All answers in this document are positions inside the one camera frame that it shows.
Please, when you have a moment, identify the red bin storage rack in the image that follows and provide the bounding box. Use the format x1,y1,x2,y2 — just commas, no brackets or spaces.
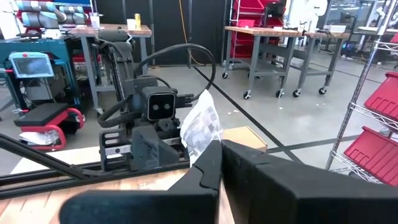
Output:
231,0,282,60

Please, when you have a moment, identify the clear cup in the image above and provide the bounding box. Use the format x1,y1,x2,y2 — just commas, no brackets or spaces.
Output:
89,12,101,29

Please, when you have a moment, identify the black looped camera cable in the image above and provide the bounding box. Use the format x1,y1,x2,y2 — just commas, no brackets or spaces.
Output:
96,43,217,129

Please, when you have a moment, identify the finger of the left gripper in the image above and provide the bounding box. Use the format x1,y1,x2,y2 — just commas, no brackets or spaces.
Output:
132,126,158,170
157,136,181,167

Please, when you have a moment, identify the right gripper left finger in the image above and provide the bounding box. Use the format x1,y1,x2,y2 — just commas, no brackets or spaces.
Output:
58,140,222,224

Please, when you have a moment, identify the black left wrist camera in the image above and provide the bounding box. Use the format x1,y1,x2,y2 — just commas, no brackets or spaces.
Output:
141,86,178,122

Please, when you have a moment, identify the yellow hanging cable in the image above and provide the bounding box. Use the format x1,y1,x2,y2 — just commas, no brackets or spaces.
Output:
178,0,205,67

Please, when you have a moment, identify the chrome wire shelf rack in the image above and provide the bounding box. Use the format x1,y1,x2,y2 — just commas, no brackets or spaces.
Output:
325,0,398,187

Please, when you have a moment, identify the clear plastic zip bag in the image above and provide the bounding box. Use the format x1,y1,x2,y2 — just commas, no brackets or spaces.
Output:
180,89,224,167

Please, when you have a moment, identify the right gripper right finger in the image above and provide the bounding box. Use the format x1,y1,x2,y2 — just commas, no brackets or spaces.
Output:
221,139,398,224

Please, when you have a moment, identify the light blue teach pendant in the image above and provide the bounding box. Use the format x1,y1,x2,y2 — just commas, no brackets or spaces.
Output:
8,51,55,79

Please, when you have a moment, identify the brown cardboard box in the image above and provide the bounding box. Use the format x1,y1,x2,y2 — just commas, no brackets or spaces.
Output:
222,126,268,153

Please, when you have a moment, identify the blue cabinet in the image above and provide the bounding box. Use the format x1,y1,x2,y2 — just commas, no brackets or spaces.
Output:
0,36,82,111

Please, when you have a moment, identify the red black step stool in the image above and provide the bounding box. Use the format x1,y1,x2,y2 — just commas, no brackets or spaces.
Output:
14,102,86,152

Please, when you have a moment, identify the wooden top workbench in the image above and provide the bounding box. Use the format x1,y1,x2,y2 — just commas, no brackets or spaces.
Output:
292,30,351,96
223,26,304,100
70,24,153,114

